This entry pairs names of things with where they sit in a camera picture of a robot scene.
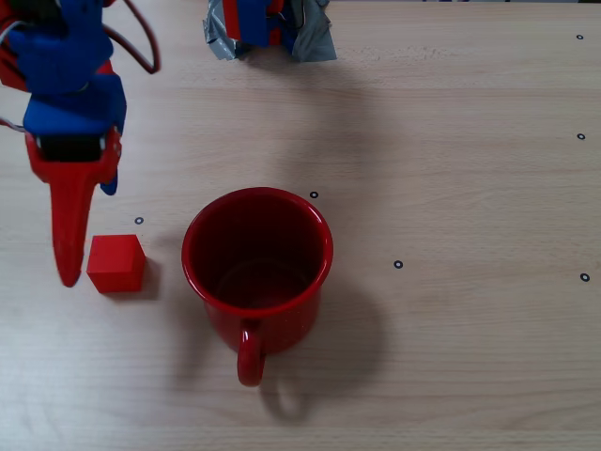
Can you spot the red enamel mug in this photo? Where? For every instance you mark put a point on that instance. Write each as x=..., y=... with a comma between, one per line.
x=253, y=244

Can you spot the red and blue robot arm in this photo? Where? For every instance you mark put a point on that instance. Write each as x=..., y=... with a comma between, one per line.
x=61, y=42

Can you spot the blue gripper with motor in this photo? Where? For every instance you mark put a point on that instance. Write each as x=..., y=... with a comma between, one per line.
x=70, y=149

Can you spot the red cube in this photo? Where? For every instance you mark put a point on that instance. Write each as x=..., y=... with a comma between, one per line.
x=115, y=265

